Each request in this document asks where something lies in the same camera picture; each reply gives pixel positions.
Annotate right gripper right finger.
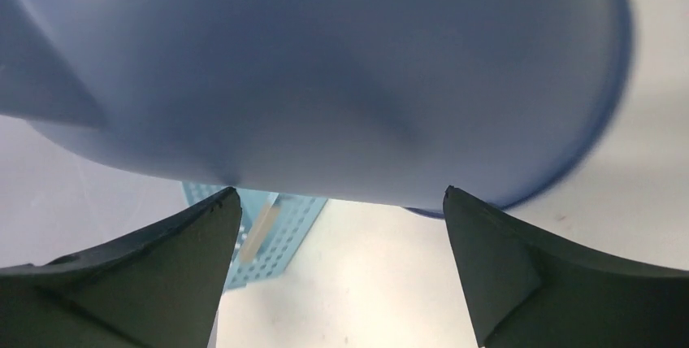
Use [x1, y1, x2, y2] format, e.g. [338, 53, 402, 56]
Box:
[443, 186, 688, 347]

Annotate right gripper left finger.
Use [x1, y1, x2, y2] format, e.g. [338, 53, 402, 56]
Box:
[1, 188, 242, 347]

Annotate light blue plastic basket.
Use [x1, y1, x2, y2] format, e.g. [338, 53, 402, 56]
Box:
[180, 181, 329, 293]

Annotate large blue plastic bucket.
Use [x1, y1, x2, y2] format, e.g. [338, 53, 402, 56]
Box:
[1, 0, 634, 215]

